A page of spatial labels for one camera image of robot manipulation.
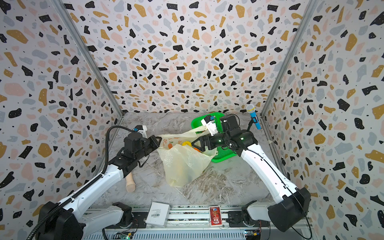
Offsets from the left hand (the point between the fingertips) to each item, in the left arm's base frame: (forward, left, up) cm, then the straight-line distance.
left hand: (162, 134), depth 78 cm
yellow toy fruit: (+7, -12, -18) cm, 23 cm away
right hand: (-7, -18, +6) cm, 20 cm away
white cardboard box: (-33, +1, -19) cm, 38 cm away
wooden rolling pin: (-19, +18, -21) cm, 34 cm away
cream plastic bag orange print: (-13, -10, -9) cm, 19 cm away
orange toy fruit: (+2, -2, -13) cm, 14 cm away
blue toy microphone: (+18, -51, +1) cm, 54 cm away
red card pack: (-34, -27, -22) cm, 49 cm away
